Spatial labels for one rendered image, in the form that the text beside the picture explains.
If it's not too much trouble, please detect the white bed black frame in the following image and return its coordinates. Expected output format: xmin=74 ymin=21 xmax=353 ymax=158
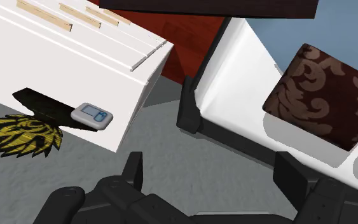
xmin=176 ymin=17 xmax=358 ymax=192

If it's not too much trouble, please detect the yellow black spiky plant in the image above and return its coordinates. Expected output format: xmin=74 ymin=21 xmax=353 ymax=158
xmin=0 ymin=114 xmax=64 ymax=160

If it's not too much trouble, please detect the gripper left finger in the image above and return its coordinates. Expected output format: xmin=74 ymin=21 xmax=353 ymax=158
xmin=32 ymin=151 xmax=196 ymax=224

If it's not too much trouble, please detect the grey handheld device blue screen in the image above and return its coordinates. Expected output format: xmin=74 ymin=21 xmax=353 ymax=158
xmin=70 ymin=102 xmax=114 ymax=130

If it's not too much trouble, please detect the brown patterned pillow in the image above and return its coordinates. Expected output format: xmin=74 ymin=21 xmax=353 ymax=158
xmin=261 ymin=43 xmax=358 ymax=153

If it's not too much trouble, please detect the white chest of drawers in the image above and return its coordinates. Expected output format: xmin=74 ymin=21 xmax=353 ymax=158
xmin=0 ymin=0 xmax=175 ymax=153

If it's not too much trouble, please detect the black flat block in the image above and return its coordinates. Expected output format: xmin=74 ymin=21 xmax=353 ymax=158
xmin=12 ymin=87 xmax=99 ymax=132

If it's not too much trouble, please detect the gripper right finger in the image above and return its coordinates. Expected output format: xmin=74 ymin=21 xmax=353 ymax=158
xmin=273 ymin=151 xmax=358 ymax=224

